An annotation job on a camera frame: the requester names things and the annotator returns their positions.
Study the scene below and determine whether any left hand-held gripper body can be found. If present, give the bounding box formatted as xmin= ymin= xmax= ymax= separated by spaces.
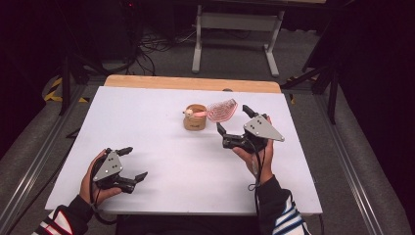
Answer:
xmin=92 ymin=147 xmax=137 ymax=195

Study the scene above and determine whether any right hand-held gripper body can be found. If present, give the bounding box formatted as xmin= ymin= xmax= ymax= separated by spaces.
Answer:
xmin=222 ymin=113 xmax=286 ymax=155

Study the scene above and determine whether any tan bear pen holder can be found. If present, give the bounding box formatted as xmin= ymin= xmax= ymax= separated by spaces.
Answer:
xmin=182 ymin=103 xmax=208 ymax=131

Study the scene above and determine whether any person's left hand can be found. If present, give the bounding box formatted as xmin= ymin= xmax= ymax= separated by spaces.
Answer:
xmin=79 ymin=148 xmax=123 ymax=207

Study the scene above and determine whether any person's right hand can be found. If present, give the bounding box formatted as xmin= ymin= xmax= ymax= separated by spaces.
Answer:
xmin=232 ymin=140 xmax=275 ymax=185

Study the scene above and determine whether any black tripod stand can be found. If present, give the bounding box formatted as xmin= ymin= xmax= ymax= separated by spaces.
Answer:
xmin=58 ymin=55 xmax=110 ymax=116
xmin=281 ymin=63 xmax=340 ymax=125

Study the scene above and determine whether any white metal stand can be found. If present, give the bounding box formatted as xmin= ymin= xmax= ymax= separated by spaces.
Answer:
xmin=191 ymin=3 xmax=286 ymax=78

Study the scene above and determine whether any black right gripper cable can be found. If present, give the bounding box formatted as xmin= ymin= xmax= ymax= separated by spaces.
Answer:
xmin=247 ymin=138 xmax=266 ymax=218

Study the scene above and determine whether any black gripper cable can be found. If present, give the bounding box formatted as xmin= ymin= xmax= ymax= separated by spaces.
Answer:
xmin=247 ymin=138 xmax=266 ymax=218
xmin=89 ymin=153 xmax=120 ymax=226

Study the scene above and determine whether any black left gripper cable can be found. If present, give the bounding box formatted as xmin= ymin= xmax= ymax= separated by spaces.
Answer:
xmin=89 ymin=153 xmax=120 ymax=226

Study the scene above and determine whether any aluminium floor rail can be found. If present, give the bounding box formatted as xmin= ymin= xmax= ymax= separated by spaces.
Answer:
xmin=0 ymin=83 xmax=90 ymax=235
xmin=312 ymin=93 xmax=384 ymax=235

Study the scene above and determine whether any bundle of floor cables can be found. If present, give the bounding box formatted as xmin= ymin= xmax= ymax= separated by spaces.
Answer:
xmin=128 ymin=27 xmax=198 ymax=76

